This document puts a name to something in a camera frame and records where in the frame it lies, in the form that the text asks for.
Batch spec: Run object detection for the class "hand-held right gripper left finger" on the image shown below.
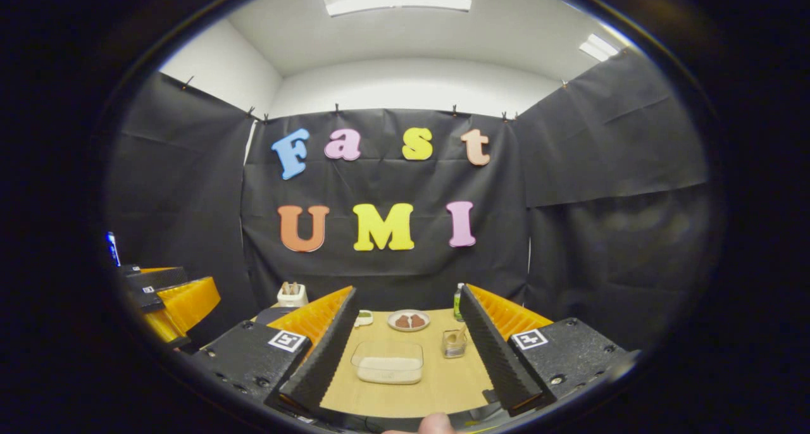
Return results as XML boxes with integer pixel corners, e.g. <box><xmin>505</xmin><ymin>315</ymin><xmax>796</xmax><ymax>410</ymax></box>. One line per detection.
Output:
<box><xmin>190</xmin><ymin>285</ymin><xmax>361</xmax><ymax>416</ymax></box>

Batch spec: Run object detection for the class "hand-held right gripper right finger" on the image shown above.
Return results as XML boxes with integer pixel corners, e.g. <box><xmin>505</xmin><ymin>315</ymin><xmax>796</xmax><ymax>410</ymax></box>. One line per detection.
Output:
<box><xmin>458</xmin><ymin>283</ymin><xmax>637</xmax><ymax>418</ymax></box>

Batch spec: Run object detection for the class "clear chopstick holder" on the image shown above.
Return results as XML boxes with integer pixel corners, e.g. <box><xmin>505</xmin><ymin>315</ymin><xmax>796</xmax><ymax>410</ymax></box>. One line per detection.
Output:
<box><xmin>442</xmin><ymin>328</ymin><xmax>470</xmax><ymax>359</ymax></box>

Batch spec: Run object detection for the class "clear plastic rice box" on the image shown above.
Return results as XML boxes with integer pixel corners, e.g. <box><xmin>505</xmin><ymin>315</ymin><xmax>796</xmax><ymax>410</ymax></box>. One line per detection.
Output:
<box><xmin>351</xmin><ymin>340</ymin><xmax>425</xmax><ymax>386</ymax></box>

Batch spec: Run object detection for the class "white utensil holder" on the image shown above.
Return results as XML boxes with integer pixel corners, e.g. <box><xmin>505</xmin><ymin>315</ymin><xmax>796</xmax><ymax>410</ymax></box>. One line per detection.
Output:
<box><xmin>277</xmin><ymin>282</ymin><xmax>309</xmax><ymax>309</ymax></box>

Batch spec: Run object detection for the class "white round plate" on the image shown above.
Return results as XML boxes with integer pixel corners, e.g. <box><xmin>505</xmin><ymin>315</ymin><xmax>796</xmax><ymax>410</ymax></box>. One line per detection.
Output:
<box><xmin>387</xmin><ymin>309</ymin><xmax>432</xmax><ymax>333</ymax></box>

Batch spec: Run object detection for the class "black backdrop cloth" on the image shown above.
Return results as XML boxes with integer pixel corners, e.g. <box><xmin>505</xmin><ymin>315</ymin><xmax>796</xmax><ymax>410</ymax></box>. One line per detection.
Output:
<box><xmin>104</xmin><ymin>47</ymin><xmax>726</xmax><ymax>360</ymax></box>

